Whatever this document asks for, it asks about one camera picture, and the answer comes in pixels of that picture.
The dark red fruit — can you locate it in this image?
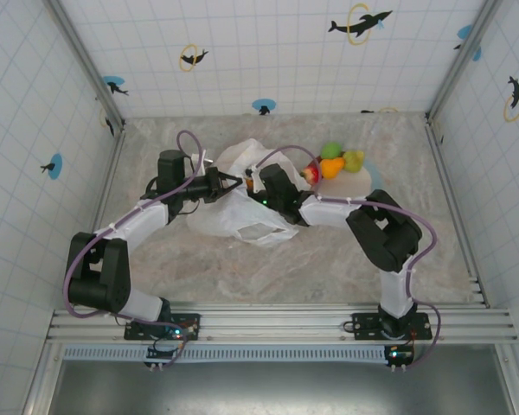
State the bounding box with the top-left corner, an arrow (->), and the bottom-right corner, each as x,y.
300,163 -> 323,186

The orange pear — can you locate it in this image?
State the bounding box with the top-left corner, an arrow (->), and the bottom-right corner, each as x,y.
319,156 -> 345,180

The grey metal panel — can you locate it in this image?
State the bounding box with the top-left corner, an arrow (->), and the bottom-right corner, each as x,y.
47,361 -> 514,415

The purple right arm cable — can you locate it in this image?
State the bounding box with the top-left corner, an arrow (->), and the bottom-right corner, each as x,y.
254,144 -> 442,372

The aluminium mounting rail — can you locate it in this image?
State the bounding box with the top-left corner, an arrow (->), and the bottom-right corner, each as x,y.
46,302 -> 519,346

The white plastic bag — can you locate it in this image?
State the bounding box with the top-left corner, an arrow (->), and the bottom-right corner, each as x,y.
185,137 -> 315,248

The aluminium frame post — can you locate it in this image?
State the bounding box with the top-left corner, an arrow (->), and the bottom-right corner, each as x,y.
46,0 -> 126,131
426,0 -> 503,122

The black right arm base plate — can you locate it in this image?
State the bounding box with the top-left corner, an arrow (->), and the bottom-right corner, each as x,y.
351,310 -> 433,342

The yellow-green pear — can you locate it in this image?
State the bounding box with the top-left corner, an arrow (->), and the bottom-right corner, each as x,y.
343,149 -> 366,174

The white plate with blue rim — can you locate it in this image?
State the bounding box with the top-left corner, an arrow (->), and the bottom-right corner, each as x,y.
315,163 -> 384,201

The green apple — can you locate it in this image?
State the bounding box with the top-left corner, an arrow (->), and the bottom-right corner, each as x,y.
320,141 -> 343,160

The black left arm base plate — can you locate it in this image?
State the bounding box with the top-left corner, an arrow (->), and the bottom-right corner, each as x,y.
124,311 -> 202,342

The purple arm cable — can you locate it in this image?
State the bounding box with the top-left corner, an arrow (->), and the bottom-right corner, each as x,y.
62,130 -> 208,371
254,144 -> 442,372

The white slotted cable duct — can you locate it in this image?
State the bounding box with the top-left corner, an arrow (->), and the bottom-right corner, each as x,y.
61,344 -> 394,363

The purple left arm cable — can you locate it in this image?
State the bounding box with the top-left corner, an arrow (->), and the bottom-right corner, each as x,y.
62,130 -> 208,371

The aluminium side rail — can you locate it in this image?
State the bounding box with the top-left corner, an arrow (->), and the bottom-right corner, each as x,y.
424,114 -> 490,309
93,124 -> 129,230

